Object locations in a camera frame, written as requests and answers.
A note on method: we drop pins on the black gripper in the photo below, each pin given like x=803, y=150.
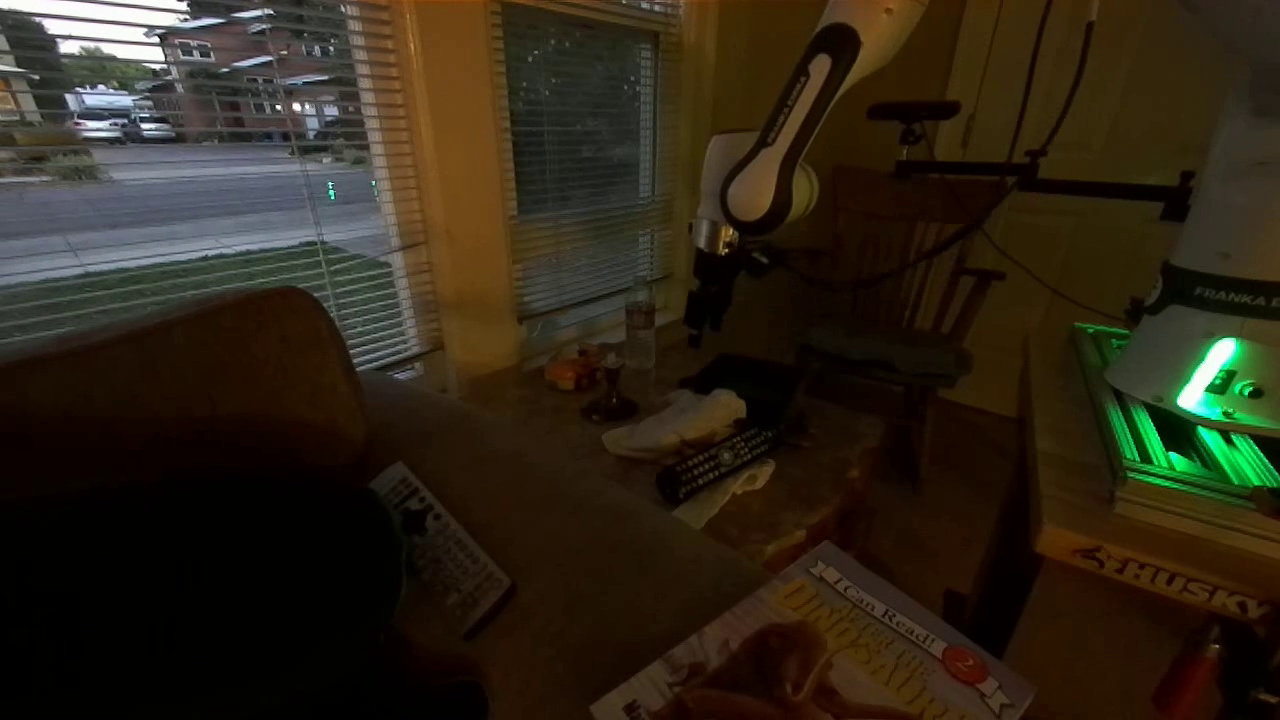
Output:
x=717, y=264

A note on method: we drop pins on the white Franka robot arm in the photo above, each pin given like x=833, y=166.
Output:
x=770, y=186

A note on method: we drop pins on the small orange object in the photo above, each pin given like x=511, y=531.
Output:
x=570, y=369

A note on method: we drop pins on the clear glass jar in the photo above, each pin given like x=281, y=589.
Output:
x=640, y=335

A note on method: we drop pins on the black tray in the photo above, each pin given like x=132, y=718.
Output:
x=754, y=386

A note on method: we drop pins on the white crumpled cloth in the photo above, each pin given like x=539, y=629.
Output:
x=676, y=423

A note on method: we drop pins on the small dark figurine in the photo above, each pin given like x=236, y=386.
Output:
x=608, y=395

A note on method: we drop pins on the black remote control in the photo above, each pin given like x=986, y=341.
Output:
x=720, y=462

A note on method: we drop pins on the wooden coffee table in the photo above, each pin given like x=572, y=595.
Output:
x=745, y=467

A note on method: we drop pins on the white paper sheet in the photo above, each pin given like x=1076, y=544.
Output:
x=725, y=497

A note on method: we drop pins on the wooden rocking chair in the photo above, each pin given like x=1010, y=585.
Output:
x=899, y=300

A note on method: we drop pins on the narrow white window blind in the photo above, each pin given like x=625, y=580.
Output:
x=581, y=163

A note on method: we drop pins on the white keypad remote control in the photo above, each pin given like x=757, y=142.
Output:
x=443, y=544

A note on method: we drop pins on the magazine with orange cover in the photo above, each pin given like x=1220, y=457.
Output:
x=825, y=647

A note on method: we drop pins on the Husky tool cabinet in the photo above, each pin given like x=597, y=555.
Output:
x=1146, y=534

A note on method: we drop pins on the brown couch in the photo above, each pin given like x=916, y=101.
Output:
x=241, y=534

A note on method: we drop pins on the wide white window blind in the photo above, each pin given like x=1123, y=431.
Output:
x=185, y=172

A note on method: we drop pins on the red bottle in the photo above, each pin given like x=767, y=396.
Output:
x=1191, y=681

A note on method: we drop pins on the white parked van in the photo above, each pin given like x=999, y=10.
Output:
x=103, y=112

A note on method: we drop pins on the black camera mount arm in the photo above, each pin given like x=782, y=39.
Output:
x=1052, y=182

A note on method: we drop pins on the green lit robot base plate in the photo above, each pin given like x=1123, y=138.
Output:
x=1172, y=435

